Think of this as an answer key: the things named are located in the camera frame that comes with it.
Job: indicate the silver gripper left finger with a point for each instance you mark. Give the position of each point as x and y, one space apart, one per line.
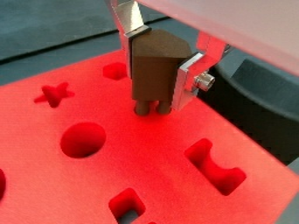
129 24

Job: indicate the brown three prong peg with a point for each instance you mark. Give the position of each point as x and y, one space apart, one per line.
157 53

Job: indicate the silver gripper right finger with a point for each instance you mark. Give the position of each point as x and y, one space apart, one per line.
192 76

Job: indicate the red shape sorter block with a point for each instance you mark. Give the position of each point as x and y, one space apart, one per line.
83 159

